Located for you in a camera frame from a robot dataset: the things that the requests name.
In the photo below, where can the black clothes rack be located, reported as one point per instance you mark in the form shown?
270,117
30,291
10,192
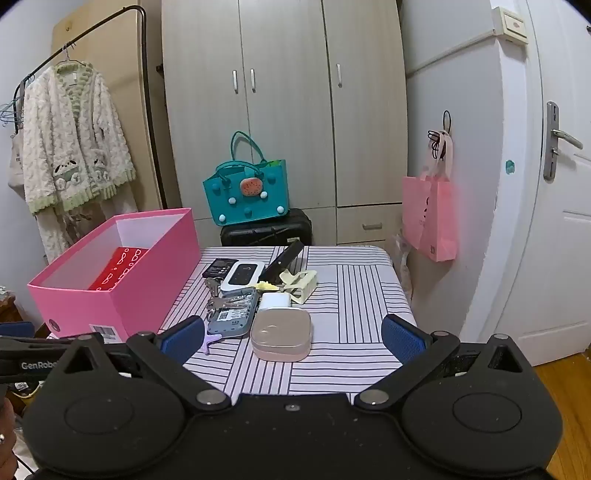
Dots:
148,115

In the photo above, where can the yellow plastic piece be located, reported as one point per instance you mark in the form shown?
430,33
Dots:
268,286

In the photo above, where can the beige cloth bag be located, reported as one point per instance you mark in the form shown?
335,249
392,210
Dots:
16,170

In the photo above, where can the white pocket router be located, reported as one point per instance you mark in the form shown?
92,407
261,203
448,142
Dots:
242,274

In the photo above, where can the white door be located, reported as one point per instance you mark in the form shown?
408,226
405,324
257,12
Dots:
572,277

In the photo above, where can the red patterned paper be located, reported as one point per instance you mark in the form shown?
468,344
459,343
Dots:
115,272

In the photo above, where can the white plastic bag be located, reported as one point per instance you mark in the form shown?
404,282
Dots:
404,263

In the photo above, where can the beige electrical box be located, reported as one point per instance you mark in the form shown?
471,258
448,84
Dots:
510,23

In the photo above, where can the white knitted cardigan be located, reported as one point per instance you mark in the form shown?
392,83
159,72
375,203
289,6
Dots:
69,138

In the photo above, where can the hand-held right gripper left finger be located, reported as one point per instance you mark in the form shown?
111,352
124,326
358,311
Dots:
184,339

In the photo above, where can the black suitcase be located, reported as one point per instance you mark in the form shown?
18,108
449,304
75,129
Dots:
258,233

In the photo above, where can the teal felt handbag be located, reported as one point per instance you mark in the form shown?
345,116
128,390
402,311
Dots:
221,198

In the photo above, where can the cream hair claw clip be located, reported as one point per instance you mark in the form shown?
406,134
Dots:
302,288

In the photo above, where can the pink tote bag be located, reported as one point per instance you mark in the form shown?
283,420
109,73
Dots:
429,217

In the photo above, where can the grey router without cover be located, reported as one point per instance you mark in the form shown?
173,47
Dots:
231,318

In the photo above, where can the purple hair clip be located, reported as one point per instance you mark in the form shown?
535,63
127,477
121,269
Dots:
210,341

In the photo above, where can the beige wardrobe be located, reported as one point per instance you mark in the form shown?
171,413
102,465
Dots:
286,115

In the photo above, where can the wooden cabinet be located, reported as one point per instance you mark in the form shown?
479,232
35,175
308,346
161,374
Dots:
9,304

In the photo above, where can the silver keys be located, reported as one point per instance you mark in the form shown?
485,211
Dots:
226,302

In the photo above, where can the small black card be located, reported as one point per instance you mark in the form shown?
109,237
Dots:
219,266

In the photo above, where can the pink cardboard box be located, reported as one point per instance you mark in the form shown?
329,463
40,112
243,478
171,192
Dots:
138,286

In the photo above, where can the white rounded square device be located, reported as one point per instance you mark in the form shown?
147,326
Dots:
281,337

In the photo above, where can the white charger plug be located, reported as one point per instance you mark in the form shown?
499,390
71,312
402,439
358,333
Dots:
274,302

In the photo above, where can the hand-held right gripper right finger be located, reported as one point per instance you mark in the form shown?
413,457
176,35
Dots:
401,339

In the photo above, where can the teal wall sticker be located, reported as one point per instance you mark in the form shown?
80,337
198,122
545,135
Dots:
510,167

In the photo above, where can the black rubber case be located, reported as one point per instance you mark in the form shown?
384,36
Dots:
284,263

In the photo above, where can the person's left hand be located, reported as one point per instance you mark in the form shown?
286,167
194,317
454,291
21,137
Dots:
4,424

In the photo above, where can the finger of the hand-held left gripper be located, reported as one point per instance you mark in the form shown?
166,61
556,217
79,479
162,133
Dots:
16,330

